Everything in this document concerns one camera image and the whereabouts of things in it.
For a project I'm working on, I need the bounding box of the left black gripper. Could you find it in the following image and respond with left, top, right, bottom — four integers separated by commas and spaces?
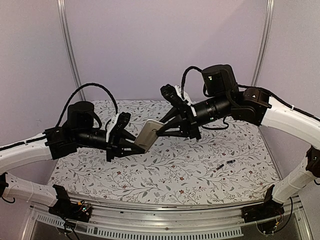
74, 127, 146, 162

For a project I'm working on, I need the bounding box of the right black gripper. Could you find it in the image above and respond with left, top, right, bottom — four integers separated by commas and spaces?
154, 93, 232, 140

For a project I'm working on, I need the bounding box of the white grey remote control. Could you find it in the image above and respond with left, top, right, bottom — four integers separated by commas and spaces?
134, 119, 165, 153

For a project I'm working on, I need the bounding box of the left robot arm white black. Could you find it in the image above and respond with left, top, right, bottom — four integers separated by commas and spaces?
0, 101, 145, 217

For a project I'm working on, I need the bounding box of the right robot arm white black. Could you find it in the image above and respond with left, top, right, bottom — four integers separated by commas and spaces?
156, 64, 320, 218

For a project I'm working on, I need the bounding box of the floral patterned table mat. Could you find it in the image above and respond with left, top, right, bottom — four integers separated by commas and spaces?
48, 99, 281, 206

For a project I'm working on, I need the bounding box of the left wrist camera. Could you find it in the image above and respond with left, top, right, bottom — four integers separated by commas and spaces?
113, 112, 131, 131

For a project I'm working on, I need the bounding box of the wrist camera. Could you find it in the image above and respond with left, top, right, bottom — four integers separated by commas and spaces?
160, 84, 183, 108
113, 112, 131, 131

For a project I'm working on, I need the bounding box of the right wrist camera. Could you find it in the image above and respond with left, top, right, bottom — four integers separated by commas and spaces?
160, 84, 183, 108

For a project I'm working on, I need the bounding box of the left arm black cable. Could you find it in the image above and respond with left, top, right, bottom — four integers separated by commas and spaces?
0, 83, 120, 151

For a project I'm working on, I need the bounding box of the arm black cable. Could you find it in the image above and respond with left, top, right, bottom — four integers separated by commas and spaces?
181, 66, 320, 122
0, 83, 120, 151

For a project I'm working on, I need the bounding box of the aluminium front rail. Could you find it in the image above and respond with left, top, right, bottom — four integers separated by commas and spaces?
21, 194, 315, 240

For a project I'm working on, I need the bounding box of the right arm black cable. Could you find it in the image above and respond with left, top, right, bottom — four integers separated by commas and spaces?
181, 66, 320, 122

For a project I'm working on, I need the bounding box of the right aluminium frame post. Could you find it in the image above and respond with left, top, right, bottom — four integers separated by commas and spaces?
251, 0, 275, 87

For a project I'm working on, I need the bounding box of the aluminium frame post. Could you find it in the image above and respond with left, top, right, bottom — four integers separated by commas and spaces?
251, 0, 275, 87
56, 0, 82, 88

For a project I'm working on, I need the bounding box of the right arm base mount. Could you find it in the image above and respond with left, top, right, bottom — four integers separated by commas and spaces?
241, 185, 285, 223

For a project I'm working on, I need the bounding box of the left aluminium frame post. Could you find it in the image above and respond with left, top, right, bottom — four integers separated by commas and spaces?
56, 0, 82, 88

